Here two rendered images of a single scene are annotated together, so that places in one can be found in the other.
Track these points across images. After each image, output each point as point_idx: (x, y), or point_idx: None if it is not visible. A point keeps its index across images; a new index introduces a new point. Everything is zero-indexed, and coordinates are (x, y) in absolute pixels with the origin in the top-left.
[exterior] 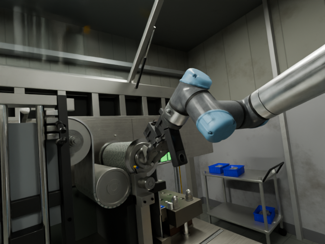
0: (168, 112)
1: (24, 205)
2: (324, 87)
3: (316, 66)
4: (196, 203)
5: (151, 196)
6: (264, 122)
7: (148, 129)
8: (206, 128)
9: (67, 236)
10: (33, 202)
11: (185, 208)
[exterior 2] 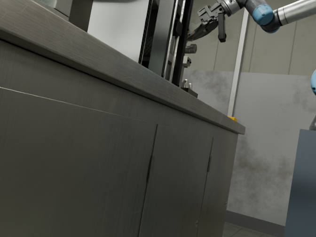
0: (231, 0)
1: (178, 7)
2: (312, 11)
3: (313, 0)
4: (195, 94)
5: (190, 60)
6: (276, 29)
7: (203, 10)
8: (262, 11)
9: (185, 38)
10: (179, 8)
11: (192, 91)
